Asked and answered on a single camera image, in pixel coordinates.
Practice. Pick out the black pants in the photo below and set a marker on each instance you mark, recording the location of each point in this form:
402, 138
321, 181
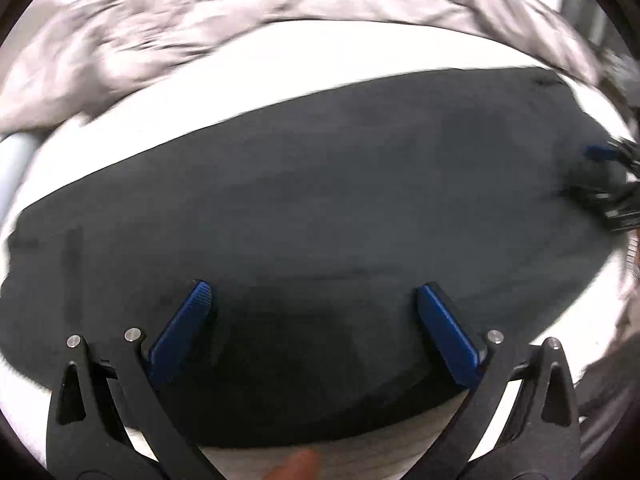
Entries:
325, 200

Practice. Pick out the person's left hand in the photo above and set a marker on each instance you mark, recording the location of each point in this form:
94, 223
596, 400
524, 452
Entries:
295, 465

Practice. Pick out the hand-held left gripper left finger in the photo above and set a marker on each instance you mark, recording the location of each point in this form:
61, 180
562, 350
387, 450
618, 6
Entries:
180, 330

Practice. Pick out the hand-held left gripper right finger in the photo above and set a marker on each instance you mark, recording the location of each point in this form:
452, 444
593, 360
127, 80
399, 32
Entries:
445, 330

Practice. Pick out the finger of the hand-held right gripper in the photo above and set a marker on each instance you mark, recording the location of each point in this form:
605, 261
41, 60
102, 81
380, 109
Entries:
600, 152
590, 194

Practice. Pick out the person's right forearm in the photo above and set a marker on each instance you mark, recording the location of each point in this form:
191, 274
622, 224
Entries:
600, 385

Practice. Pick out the light blue pillow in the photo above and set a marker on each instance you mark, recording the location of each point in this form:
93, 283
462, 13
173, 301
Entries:
12, 170

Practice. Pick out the grey duvet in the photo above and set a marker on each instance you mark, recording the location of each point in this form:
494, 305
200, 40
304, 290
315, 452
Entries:
150, 35

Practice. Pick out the bed with honeycomb sheet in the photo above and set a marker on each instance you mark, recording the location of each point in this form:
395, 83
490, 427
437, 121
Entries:
300, 60

